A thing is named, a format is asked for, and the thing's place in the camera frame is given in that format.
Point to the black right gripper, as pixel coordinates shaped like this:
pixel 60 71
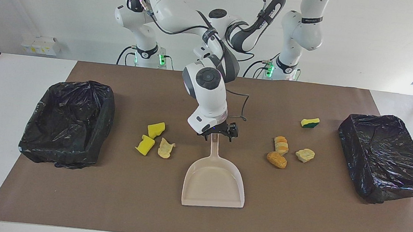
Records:
pixel 216 129

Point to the white wall socket box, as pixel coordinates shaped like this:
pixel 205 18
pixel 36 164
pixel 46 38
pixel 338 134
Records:
pixel 41 45

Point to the pale yellow scrap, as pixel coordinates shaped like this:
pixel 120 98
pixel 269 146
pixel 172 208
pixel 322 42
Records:
pixel 165 149

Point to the brown bread roll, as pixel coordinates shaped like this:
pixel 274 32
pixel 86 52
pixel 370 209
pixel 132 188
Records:
pixel 276 160

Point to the yellow green sponge piece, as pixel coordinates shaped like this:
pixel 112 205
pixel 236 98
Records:
pixel 311 122

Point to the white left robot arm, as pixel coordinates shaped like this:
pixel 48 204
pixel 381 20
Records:
pixel 305 31

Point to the black bag lined bin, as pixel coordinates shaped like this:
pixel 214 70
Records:
pixel 384 156
pixel 69 125

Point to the beige plastic dustpan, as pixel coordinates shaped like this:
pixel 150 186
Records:
pixel 213 185

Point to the pale bread chunk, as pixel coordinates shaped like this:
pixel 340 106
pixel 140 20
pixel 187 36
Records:
pixel 305 155

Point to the sliced bread loaf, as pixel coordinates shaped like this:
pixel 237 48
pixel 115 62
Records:
pixel 281 146

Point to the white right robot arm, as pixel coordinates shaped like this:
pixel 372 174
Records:
pixel 178 11

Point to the brown paper table mat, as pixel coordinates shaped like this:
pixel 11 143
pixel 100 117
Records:
pixel 295 215

